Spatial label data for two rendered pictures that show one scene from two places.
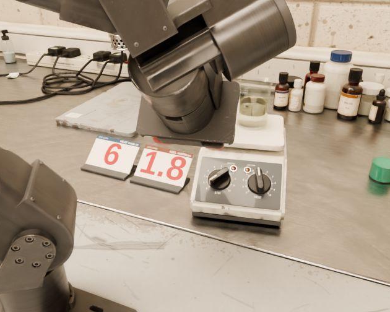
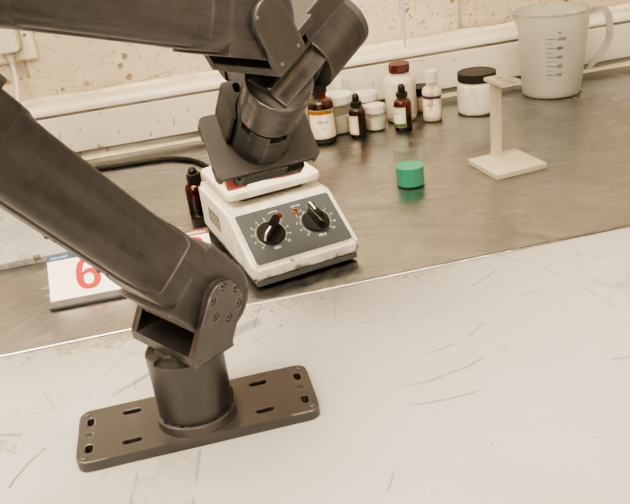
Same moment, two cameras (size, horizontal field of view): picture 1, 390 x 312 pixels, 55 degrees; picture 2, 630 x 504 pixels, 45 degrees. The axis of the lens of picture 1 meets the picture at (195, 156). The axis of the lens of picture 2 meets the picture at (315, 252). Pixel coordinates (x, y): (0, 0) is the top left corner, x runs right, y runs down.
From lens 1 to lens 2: 0.42 m
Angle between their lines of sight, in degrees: 28
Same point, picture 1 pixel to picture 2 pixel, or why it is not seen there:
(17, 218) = (205, 269)
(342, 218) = (405, 229)
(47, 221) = (228, 266)
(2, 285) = (203, 353)
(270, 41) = (355, 41)
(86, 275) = not seen: hidden behind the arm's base
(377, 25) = not seen: hidden behind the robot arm
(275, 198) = (341, 228)
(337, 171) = (364, 194)
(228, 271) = (345, 308)
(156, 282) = (286, 346)
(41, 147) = not seen: outside the picture
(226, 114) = (302, 130)
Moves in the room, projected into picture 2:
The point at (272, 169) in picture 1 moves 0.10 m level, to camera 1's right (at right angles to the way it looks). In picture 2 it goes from (320, 202) to (385, 177)
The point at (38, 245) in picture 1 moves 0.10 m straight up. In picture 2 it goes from (229, 292) to (206, 169)
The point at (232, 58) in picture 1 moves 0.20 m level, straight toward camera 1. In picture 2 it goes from (334, 62) to (496, 105)
